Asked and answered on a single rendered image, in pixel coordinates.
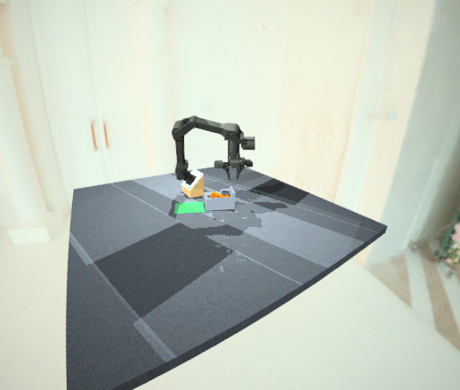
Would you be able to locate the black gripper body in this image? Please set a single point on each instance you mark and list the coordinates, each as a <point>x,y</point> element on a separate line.
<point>221,164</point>

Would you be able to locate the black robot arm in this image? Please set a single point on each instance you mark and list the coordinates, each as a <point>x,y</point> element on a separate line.
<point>230,131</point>

